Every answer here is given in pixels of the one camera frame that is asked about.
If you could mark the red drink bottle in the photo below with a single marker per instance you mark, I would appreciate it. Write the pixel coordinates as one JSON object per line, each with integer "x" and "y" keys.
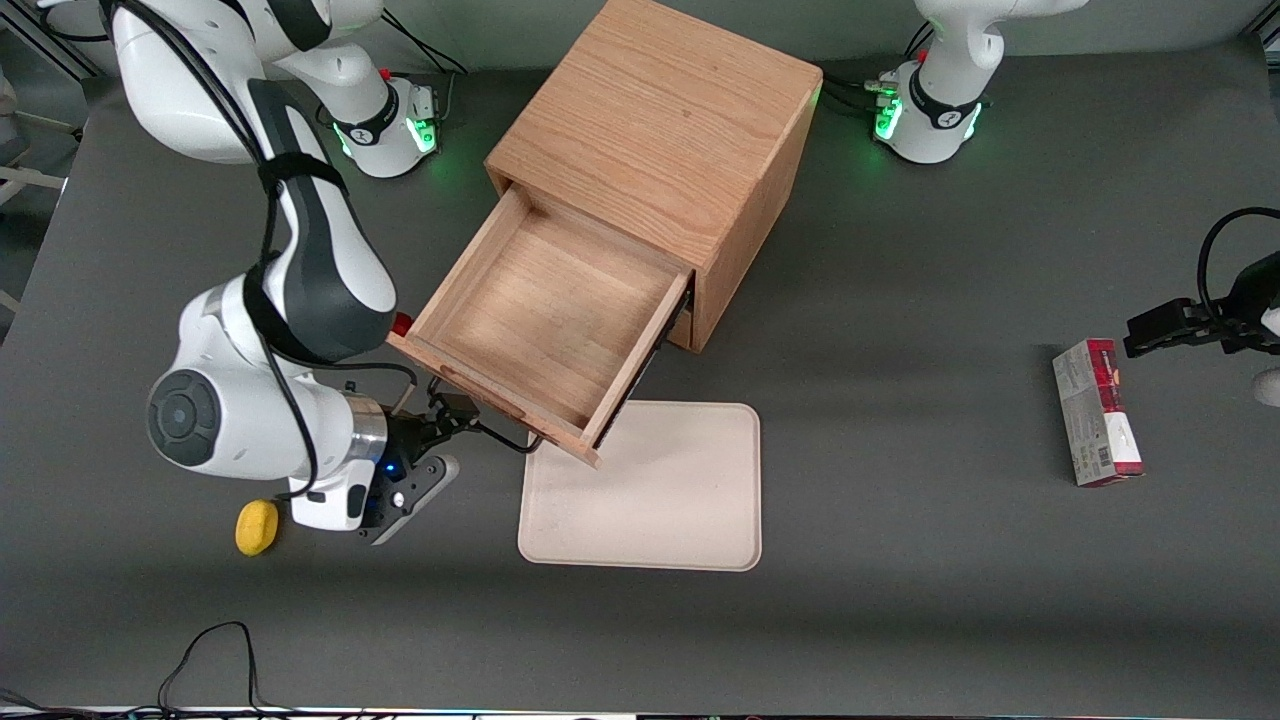
{"x": 402, "y": 324}

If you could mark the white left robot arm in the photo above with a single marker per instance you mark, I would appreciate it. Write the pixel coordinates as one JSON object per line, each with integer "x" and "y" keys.
{"x": 940, "y": 110}

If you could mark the red plaid carton box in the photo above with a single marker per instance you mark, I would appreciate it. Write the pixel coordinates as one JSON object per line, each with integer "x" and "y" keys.
{"x": 1095, "y": 420}

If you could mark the beige rounded tray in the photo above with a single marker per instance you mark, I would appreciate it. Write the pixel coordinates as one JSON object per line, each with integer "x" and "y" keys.
{"x": 660, "y": 490}

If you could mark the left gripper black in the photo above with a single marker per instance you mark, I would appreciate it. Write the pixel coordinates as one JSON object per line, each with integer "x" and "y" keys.
{"x": 1250, "y": 298}

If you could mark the white frame leg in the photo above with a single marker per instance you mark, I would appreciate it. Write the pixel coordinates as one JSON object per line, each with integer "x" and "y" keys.
{"x": 30, "y": 178}

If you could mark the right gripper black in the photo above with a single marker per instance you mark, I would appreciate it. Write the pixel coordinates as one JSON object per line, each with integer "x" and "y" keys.
{"x": 404, "y": 438}

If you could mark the yellow lemon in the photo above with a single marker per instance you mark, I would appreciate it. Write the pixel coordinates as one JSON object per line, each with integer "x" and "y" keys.
{"x": 257, "y": 527}

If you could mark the wooden drawer cabinet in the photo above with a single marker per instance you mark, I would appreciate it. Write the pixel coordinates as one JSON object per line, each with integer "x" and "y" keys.
{"x": 660, "y": 110}

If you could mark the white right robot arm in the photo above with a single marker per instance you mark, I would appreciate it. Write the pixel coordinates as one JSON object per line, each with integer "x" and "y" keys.
{"x": 230, "y": 420}

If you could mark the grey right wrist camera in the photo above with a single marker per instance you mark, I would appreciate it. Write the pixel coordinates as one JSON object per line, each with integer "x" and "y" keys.
{"x": 415, "y": 495}

